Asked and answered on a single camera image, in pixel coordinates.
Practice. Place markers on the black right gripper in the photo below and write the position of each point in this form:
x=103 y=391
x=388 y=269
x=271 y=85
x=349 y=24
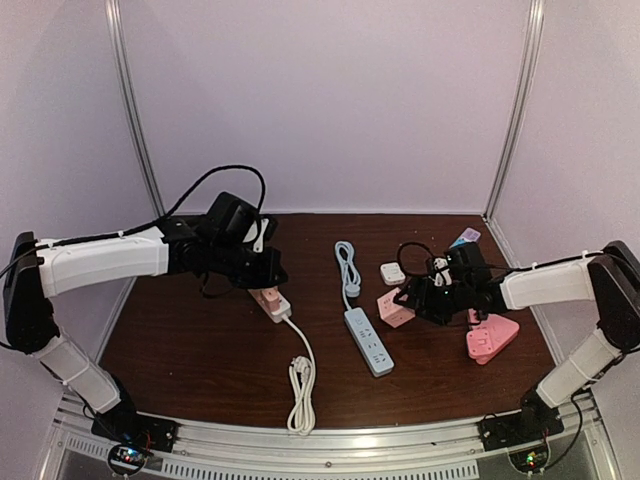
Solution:
x=416 y=286

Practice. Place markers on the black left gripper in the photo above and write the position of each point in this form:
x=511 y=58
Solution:
x=266 y=277

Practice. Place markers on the pink cube socket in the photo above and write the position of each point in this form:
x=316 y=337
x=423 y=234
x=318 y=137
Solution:
x=392 y=313

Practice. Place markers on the white square adapter plug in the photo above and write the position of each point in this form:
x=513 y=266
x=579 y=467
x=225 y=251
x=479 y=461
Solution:
x=392 y=274

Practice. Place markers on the small pink charger plug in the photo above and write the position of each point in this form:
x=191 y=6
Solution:
x=271 y=298

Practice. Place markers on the blue-grey power strip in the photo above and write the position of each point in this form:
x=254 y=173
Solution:
x=368 y=342

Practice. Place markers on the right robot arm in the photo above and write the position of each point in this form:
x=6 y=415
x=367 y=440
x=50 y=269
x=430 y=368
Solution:
x=608 y=278

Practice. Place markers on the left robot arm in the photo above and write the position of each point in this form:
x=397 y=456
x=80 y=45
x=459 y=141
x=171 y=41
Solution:
x=40 y=270

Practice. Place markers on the pink triangular socket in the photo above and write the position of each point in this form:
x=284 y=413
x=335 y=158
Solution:
x=487 y=337

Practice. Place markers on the white power strip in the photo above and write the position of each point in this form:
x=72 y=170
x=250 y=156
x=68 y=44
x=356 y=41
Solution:
x=284 y=312

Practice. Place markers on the aluminium front rail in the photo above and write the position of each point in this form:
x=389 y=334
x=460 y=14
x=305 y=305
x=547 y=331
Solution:
x=202 y=450

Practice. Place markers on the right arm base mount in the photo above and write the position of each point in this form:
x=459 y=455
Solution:
x=530 y=424

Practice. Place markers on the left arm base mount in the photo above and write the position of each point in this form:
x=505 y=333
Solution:
x=127 y=426

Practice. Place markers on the left aluminium frame post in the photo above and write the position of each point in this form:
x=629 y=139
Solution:
x=116 y=31

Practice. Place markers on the aluminium frame post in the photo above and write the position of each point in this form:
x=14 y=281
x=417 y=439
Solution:
x=116 y=31
x=527 y=70

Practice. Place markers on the right aluminium frame post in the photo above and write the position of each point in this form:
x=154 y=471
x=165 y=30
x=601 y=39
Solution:
x=527 y=70

